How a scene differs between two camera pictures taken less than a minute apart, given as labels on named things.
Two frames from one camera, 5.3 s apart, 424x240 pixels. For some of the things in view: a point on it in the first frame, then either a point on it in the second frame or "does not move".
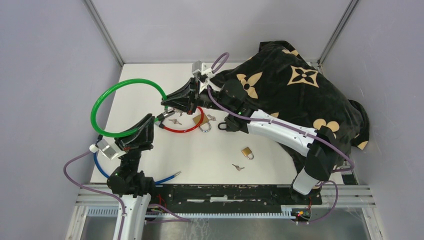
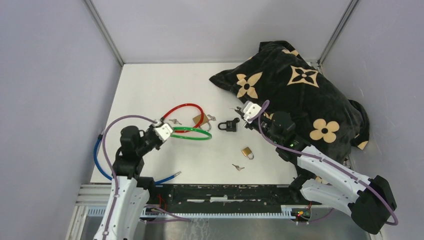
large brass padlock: [205, 120] does not move
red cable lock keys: [175, 121] does not move
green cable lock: [167, 114] to [192, 138]
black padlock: [230, 127] does not move
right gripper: [186, 99] to [248, 125]
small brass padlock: [247, 151] does not move
